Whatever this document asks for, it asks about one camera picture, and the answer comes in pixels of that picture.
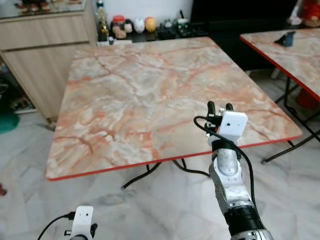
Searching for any white power strip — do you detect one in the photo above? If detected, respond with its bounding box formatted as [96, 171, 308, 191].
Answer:
[97, 39, 132, 47]

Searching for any dark blue phone holder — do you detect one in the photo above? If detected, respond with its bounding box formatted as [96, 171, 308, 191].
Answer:
[279, 30, 297, 48]

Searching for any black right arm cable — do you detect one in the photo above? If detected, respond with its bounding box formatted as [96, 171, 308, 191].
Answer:
[193, 116, 257, 208]

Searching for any gold trophy figure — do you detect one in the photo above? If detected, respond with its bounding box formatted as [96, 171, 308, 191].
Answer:
[96, 2, 110, 42]

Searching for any black tea set tray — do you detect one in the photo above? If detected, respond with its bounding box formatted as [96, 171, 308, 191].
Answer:
[157, 18, 209, 40]

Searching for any large marble-print folding table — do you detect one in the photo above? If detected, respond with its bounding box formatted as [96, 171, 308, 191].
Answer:
[45, 36, 320, 191]

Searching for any green floor mat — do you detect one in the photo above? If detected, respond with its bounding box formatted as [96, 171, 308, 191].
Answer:
[0, 110, 21, 135]

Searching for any white egg-shaped ornament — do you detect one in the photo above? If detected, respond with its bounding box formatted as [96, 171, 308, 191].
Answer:
[133, 17, 146, 34]

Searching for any red-lidded glass jar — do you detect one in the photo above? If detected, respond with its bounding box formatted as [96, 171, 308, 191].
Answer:
[110, 15, 127, 40]

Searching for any marble-print table with blue holder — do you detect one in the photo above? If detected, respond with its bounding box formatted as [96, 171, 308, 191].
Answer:
[239, 28, 320, 142]

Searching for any black television screen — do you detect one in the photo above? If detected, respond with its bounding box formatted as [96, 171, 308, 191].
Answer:
[191, 0, 301, 27]

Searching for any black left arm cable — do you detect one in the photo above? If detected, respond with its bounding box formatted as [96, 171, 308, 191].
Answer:
[37, 212, 76, 240]

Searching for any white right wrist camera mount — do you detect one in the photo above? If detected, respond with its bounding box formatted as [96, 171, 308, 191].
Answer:
[218, 110, 249, 146]

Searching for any orange egg-shaped ornament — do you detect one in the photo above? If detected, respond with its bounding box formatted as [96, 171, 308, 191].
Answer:
[144, 16, 157, 33]

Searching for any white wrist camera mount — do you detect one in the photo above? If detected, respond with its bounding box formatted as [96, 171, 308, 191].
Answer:
[69, 205, 95, 239]
[218, 110, 249, 146]

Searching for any red plastic floor object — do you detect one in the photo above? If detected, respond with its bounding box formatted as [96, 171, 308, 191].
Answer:
[295, 89, 316, 109]

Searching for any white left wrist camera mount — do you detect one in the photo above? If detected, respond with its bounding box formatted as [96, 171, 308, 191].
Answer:
[69, 205, 95, 239]

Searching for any red festive decoration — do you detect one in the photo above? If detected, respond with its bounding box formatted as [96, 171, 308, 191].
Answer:
[299, 0, 320, 29]

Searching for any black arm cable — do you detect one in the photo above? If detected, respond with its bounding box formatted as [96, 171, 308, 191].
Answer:
[193, 116, 257, 208]
[37, 212, 76, 240]

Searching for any light wooden cabinet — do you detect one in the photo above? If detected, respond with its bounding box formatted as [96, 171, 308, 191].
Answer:
[0, 0, 99, 121]

